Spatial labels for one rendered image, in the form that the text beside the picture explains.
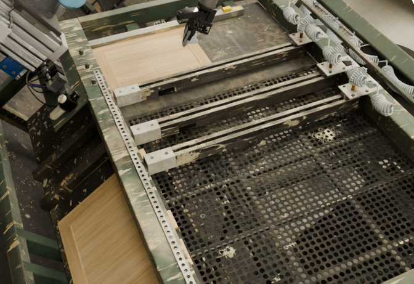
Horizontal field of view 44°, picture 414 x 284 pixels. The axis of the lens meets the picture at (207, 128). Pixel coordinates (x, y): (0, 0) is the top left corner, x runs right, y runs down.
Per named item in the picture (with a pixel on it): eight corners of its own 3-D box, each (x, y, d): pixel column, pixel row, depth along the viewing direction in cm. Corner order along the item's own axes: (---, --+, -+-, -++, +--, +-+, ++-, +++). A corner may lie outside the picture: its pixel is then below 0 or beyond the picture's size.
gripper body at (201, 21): (207, 36, 221) (219, 12, 215) (189, 31, 217) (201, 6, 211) (202, 28, 227) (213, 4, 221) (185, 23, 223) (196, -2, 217)
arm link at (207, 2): (205, -3, 209) (199, -12, 215) (200, 7, 211) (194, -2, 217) (220, 2, 213) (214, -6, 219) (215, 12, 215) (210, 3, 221)
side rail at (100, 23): (80, 32, 309) (77, 17, 301) (243, -5, 340) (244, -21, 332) (82, 38, 305) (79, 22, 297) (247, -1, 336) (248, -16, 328)
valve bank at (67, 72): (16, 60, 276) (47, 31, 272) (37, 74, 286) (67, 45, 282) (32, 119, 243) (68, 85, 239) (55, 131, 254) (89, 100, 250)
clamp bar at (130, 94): (113, 98, 257) (106, 59, 240) (315, 42, 290) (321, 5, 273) (119, 110, 250) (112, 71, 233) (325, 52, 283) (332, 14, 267)
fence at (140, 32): (89, 47, 288) (87, 40, 286) (239, 10, 315) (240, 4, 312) (91, 52, 285) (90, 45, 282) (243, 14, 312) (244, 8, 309)
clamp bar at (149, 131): (130, 134, 238) (124, 95, 221) (344, 71, 271) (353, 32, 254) (137, 149, 231) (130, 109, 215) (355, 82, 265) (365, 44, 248)
